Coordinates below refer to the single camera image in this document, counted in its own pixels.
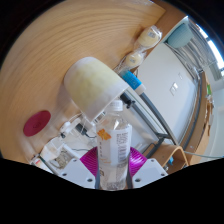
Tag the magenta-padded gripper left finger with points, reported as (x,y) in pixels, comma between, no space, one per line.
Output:
(77,171)

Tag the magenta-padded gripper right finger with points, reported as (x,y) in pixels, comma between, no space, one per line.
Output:
(150,170)

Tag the clear plastic drink bottle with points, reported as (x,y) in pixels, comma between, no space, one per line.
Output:
(113,146)

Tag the wooden shelf unit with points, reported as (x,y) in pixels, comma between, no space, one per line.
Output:
(174,151)

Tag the small black charger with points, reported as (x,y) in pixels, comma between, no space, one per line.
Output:
(81,128)

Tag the flat round red coaster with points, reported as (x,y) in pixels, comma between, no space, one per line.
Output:
(36,123)

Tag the blue bottle with white cap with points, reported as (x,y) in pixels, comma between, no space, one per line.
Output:
(132,81)

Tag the wrapped round bread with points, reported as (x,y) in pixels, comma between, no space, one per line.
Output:
(149,36)
(133,59)

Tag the teal pillow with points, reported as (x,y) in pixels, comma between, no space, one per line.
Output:
(180,35)

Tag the grey metal shelf frame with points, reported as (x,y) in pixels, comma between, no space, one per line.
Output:
(156,110)

